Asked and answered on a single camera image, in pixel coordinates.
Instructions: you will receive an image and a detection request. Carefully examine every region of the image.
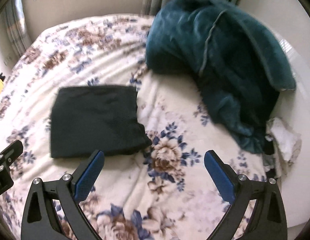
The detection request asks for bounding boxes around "left teal curtain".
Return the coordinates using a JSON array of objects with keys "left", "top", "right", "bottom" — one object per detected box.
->
[{"left": 4, "top": 0, "right": 32, "bottom": 57}]

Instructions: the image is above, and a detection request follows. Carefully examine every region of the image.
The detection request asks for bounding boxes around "black striped sweater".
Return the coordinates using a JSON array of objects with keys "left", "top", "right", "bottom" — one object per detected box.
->
[{"left": 50, "top": 85, "right": 152, "bottom": 158}]

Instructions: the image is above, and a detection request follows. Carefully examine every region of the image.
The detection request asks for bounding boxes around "teal velvet blanket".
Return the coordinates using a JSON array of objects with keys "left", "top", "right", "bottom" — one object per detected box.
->
[{"left": 146, "top": 0, "right": 296, "bottom": 153}]

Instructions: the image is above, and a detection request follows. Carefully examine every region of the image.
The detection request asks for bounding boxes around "white bed headboard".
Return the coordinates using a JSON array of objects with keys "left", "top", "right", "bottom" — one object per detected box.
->
[{"left": 273, "top": 31, "right": 310, "bottom": 228}]

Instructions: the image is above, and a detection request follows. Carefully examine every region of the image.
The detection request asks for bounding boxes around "pile of light clothes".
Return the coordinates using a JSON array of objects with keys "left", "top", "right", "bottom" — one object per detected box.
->
[{"left": 262, "top": 118, "right": 302, "bottom": 179}]

